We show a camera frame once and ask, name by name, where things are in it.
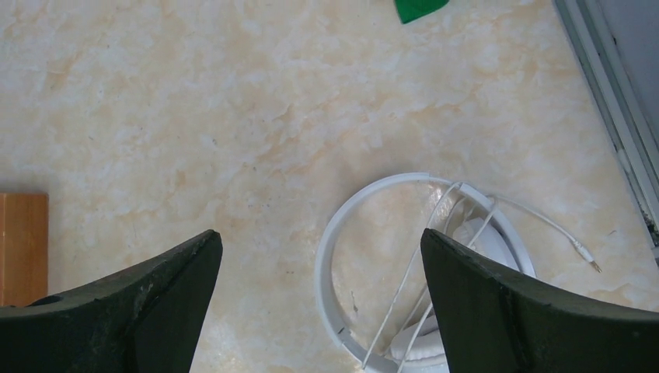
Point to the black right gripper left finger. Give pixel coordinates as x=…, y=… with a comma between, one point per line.
x=145, y=318

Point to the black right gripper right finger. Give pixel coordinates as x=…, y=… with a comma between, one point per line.
x=495, y=319

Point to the white headphones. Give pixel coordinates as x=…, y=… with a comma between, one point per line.
x=369, y=278

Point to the wooden compartment tray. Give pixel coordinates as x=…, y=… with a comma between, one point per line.
x=24, y=248

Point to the green cloth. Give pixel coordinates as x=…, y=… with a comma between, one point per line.
x=411, y=10

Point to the grey aluminium frame rail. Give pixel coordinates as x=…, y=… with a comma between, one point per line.
x=616, y=45

